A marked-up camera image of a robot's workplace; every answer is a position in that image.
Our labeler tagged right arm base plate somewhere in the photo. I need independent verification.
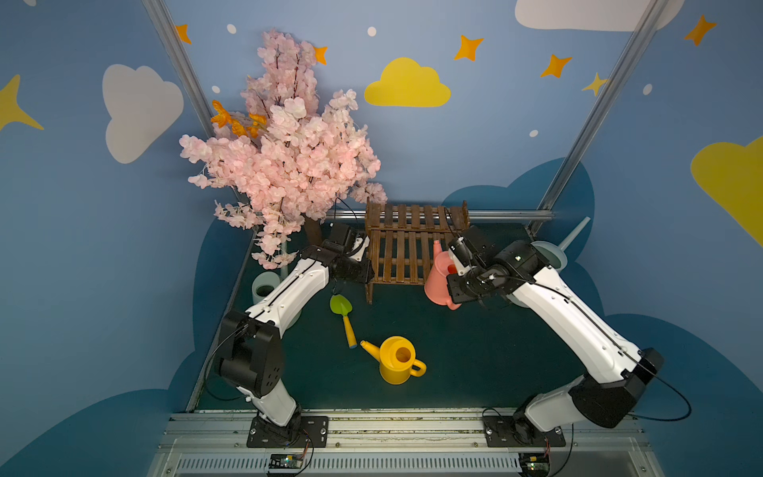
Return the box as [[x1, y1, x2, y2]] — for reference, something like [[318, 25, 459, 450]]
[[482, 415, 566, 448]]

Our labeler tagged pink cherry blossom tree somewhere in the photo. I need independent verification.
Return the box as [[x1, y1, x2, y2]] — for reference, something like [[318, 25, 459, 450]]
[[179, 30, 387, 270]]

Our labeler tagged yellow watering can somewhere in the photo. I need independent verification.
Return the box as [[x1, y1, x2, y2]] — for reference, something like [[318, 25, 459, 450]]
[[360, 336, 427, 386]]

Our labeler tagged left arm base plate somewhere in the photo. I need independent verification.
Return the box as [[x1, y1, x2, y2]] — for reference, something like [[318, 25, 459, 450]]
[[246, 415, 329, 448]]

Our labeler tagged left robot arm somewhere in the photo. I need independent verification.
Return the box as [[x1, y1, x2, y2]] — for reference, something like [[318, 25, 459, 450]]
[[211, 224, 373, 447]]

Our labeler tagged aluminium back rail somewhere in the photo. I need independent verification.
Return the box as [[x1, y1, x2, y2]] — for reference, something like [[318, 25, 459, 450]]
[[326, 209, 554, 223]]

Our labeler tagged aluminium rail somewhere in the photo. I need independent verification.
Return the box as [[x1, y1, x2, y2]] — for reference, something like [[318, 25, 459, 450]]
[[148, 407, 664, 476], [326, 209, 554, 223]]

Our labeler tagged green yellow toy trowel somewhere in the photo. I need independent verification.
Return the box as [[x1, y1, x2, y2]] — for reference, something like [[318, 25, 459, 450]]
[[330, 294, 358, 349]]

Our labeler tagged large grey-blue watering can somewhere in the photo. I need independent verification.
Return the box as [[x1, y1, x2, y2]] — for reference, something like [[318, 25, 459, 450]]
[[515, 217, 590, 299]]

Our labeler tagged mint green watering can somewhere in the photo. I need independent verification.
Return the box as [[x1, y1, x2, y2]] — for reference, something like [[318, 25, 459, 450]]
[[252, 266, 289, 308]]

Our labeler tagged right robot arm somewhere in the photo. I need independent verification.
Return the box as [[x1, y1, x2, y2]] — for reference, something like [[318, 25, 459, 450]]
[[447, 227, 664, 441]]

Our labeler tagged aluminium front rail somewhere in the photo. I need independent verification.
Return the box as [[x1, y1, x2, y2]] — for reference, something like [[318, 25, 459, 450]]
[[148, 407, 664, 476]]

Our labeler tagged pink watering can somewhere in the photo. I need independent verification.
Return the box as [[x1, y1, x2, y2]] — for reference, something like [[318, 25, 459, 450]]
[[424, 240, 460, 310]]

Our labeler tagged brown wooden slatted shelf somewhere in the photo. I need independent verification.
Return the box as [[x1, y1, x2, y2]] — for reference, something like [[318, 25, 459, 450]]
[[365, 203, 470, 303]]

